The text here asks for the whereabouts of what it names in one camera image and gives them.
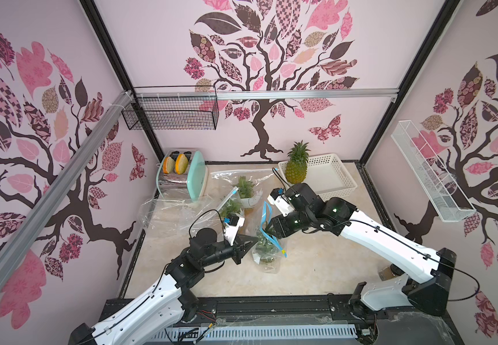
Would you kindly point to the left bread slice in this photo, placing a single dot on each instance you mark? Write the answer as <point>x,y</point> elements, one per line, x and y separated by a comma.
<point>168,165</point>

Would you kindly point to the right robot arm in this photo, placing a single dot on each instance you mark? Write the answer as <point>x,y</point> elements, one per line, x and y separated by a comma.
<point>426,273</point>

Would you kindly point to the white slotted cable duct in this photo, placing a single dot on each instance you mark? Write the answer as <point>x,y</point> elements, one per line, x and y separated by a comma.
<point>253,334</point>

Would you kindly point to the amber bottle black cap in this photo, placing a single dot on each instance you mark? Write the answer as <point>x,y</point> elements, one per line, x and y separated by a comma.
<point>390,272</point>

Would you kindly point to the right bread slice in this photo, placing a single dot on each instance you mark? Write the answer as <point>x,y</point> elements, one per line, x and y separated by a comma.
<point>181,164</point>

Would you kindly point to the zip-top bag clear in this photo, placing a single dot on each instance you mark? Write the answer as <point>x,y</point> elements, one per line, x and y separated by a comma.
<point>222,182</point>
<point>162,218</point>
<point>216,202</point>
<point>266,216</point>

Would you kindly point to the white wire wall shelf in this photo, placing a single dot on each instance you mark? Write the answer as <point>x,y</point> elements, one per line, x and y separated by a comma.
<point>440,185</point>

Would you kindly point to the silver toaster mint side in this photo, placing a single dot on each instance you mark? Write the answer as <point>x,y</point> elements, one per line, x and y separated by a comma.
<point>193,181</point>

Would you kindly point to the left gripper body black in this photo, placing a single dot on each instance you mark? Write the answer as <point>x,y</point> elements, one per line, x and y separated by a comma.
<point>236,247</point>

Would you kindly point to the bread slice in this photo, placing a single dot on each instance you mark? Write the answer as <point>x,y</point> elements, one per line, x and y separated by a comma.
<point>181,164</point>
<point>168,165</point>

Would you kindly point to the aluminium frame bar back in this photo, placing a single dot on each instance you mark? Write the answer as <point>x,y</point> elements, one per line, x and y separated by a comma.
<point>257,95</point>

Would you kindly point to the pineapple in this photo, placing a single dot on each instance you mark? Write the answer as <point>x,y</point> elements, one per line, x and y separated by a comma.
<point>248,197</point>
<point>297,166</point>
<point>233,206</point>
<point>265,252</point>

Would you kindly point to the white plastic basket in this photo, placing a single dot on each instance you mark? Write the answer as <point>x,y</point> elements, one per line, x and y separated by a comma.
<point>328,177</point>

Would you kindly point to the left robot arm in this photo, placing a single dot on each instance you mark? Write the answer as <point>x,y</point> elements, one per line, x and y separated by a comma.
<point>169,300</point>

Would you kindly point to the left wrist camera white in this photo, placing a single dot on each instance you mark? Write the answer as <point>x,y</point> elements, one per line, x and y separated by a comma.
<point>232,224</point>

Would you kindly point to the aluminium frame bar left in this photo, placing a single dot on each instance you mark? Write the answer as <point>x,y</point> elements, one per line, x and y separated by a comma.
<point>14,251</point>

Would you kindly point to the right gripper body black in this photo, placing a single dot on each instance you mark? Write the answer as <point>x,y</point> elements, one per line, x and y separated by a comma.
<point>275,226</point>

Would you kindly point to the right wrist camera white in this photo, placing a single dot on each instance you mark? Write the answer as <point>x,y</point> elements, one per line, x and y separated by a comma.
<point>277,199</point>

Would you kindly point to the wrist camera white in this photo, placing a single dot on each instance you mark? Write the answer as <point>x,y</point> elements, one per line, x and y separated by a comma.
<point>277,199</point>
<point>232,224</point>

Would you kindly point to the black wire wall basket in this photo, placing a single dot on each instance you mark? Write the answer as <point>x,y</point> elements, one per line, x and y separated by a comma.
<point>173,108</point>

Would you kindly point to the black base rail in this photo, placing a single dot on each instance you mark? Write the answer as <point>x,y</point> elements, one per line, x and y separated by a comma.
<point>401,325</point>

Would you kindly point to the aluminium frame bar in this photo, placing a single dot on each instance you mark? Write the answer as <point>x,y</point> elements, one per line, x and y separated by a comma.
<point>257,95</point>
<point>14,251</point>

